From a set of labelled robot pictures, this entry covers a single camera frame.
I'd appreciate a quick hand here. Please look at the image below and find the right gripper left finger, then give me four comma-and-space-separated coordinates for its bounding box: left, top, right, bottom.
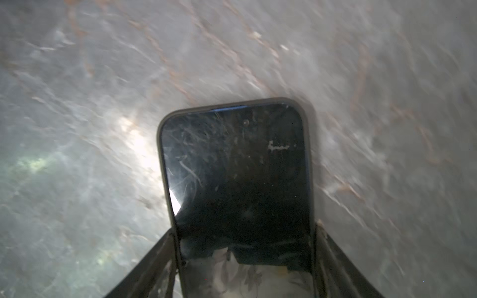
106, 229, 177, 298

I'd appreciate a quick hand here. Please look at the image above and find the black phone case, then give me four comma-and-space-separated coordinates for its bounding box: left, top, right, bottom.
156, 97, 316, 298

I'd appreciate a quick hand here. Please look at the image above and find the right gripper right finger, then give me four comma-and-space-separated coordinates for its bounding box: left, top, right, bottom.
314, 222, 383, 298

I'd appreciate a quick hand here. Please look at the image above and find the blue-edged phone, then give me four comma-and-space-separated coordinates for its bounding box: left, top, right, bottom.
161, 103, 313, 298

